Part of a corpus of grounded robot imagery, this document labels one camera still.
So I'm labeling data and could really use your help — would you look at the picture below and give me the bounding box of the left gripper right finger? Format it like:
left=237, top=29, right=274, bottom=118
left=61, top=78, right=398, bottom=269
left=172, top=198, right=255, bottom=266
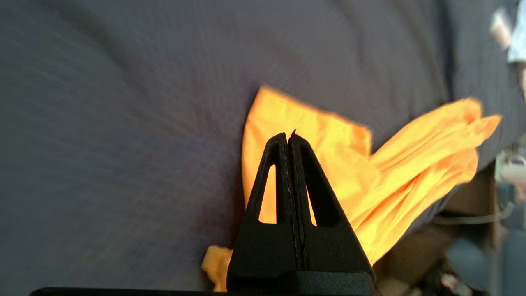
left=288, top=129, right=375, bottom=295

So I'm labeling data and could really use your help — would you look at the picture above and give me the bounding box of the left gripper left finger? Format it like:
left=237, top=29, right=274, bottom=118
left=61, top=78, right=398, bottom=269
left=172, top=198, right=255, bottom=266
left=227, top=132, right=303, bottom=292

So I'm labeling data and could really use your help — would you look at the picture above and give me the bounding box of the yellow t-shirt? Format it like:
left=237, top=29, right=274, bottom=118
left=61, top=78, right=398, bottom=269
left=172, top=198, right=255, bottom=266
left=201, top=84, right=502, bottom=292

